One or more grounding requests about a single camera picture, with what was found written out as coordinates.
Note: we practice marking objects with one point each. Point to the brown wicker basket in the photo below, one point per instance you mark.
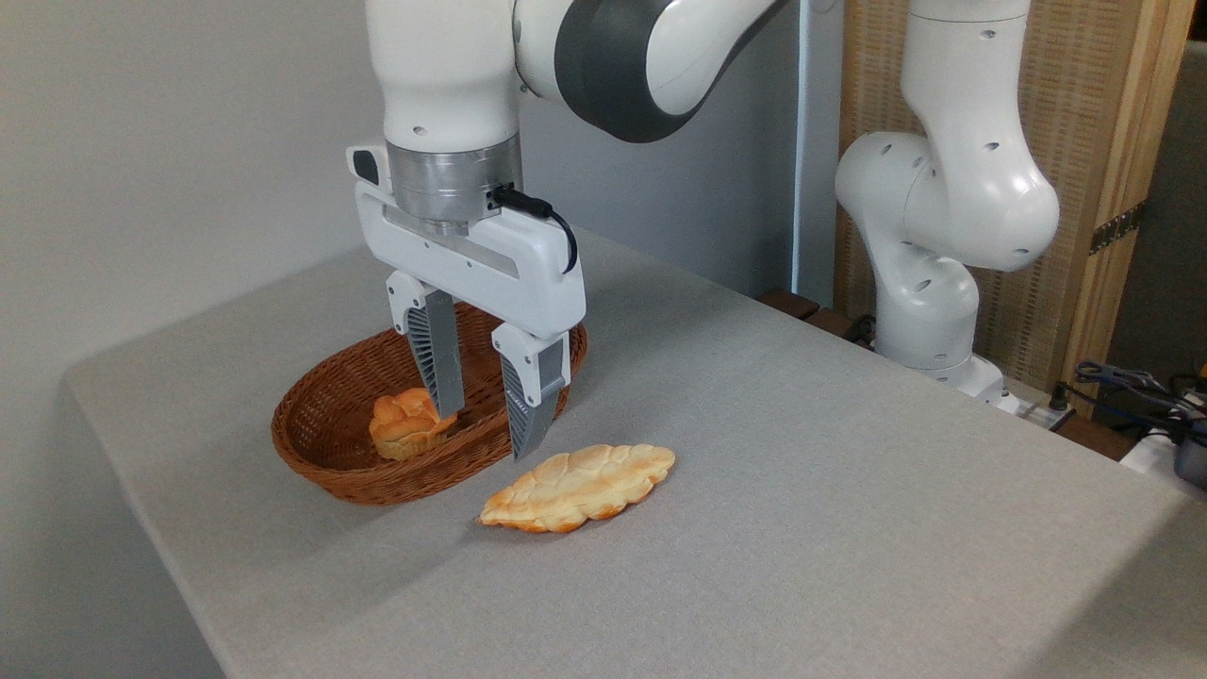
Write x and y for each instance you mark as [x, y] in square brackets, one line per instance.
[330, 415]

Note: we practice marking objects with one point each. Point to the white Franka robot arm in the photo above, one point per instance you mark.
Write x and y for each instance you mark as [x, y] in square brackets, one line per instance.
[943, 198]

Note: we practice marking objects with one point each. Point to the long flat braided bread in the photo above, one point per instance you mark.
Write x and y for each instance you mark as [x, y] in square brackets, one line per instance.
[580, 486]

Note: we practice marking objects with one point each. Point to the wooden woven folding screen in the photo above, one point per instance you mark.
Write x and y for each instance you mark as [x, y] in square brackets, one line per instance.
[1094, 113]

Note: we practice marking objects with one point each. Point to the small round bread bun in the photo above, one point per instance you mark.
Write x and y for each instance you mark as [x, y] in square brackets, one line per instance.
[405, 434]

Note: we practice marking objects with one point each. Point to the dark metal screen hinge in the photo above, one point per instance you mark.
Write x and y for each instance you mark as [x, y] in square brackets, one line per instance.
[1117, 228]

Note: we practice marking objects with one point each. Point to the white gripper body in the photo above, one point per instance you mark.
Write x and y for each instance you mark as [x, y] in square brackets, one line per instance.
[471, 269]

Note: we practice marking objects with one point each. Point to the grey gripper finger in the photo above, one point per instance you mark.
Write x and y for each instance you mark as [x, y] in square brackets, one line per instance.
[441, 358]
[533, 396]

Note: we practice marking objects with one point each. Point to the white box with grey object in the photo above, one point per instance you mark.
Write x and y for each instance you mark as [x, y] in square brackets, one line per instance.
[1174, 462]

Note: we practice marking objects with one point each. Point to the dark brown wooden ledge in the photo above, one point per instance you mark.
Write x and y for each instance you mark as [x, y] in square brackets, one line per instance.
[801, 309]

